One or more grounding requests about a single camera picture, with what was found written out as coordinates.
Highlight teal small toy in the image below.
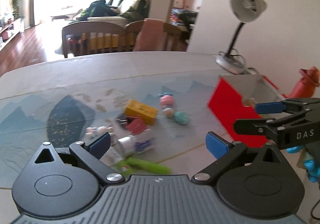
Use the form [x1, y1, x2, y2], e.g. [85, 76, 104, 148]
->
[174, 111, 190, 125]

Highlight small white rabbit toy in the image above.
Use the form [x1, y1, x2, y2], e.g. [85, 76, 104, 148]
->
[85, 126, 114, 139]

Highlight small red box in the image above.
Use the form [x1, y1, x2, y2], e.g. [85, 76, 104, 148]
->
[125, 117, 148, 135]

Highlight sofa with clothes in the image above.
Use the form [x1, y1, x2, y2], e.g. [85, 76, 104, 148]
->
[75, 0, 151, 26]

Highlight pink cartoon figurine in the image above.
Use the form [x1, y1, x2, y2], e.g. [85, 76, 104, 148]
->
[158, 93, 175, 118]

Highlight dark wooden chair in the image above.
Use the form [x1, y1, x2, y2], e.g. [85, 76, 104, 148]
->
[62, 21, 126, 58]

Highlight green marker pen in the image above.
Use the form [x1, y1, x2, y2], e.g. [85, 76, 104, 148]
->
[124, 157, 171, 175]

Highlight black binder clip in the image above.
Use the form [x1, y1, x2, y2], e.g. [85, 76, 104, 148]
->
[116, 113, 134, 129]

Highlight grey desk lamp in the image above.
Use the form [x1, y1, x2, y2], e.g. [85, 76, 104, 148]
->
[216, 0, 267, 75]

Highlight wooden chair with pink towel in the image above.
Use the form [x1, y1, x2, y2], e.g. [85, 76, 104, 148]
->
[125, 18, 182, 51]

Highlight painted landscape table mat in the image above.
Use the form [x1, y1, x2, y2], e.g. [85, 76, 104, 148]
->
[1, 70, 228, 188]

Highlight red and white cardboard box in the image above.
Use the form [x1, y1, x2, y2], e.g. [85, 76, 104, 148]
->
[208, 75, 285, 148]

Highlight yellow essential oil box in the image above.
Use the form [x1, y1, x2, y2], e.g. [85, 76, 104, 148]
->
[124, 100, 158, 125]

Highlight blue-gloved right hand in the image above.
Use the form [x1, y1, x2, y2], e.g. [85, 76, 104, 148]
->
[286, 145, 319, 183]

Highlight red water bottle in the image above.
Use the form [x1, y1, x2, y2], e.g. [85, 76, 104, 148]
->
[288, 67, 319, 99]

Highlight pink towel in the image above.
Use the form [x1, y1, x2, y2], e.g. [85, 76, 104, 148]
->
[133, 18, 165, 51]

